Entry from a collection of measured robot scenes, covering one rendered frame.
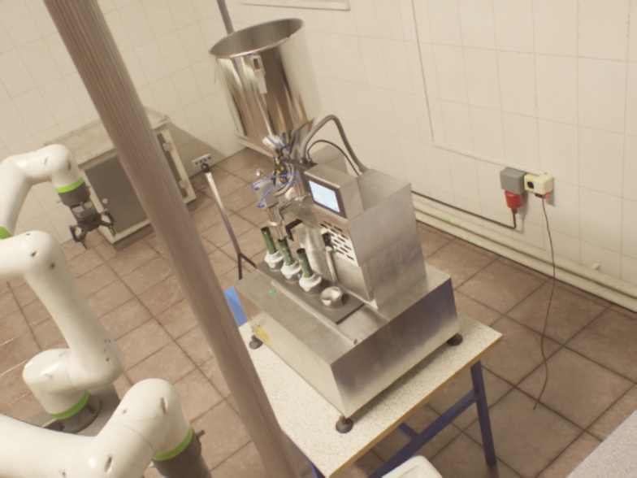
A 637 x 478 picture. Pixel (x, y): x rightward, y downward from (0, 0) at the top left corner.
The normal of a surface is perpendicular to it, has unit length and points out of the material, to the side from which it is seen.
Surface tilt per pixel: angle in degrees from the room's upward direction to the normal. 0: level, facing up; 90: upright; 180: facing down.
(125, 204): 90
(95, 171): 90
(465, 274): 0
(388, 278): 90
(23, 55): 90
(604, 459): 0
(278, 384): 0
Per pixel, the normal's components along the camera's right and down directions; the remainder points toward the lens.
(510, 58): -0.80, 0.49
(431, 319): 0.55, 0.33
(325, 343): -0.26, -0.81
